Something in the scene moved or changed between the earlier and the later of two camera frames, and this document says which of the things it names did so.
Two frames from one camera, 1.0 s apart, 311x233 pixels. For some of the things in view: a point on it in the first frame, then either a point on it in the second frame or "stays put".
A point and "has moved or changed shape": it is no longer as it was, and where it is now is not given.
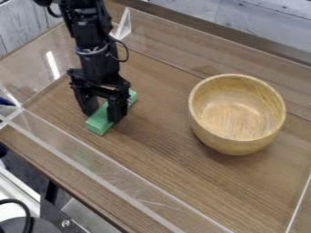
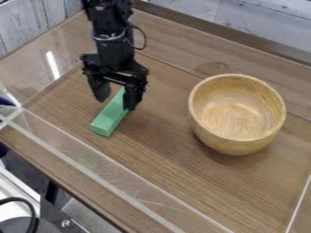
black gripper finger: [117, 107] → [133, 96]
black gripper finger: [88, 101] → [101, 86]
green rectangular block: [100, 122] has moved or changed shape
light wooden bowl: [237, 113] stays put
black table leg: [52, 192] stays put
